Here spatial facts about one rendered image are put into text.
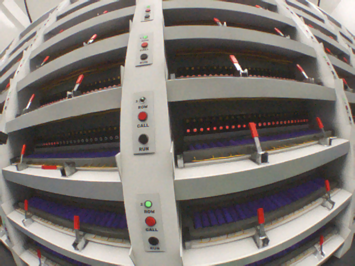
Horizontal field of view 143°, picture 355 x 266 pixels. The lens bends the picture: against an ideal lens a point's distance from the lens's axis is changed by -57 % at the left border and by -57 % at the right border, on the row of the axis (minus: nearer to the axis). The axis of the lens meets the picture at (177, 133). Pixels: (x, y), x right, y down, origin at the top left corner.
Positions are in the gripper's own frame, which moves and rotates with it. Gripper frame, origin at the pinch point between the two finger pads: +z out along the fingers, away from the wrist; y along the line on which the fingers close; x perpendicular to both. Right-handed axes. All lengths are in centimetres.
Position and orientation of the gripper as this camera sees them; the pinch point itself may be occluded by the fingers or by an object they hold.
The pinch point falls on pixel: (0, 137)
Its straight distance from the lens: 56.2
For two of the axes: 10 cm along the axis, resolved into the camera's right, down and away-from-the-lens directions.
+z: 0.4, 3.6, 9.3
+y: 10.0, -0.9, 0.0
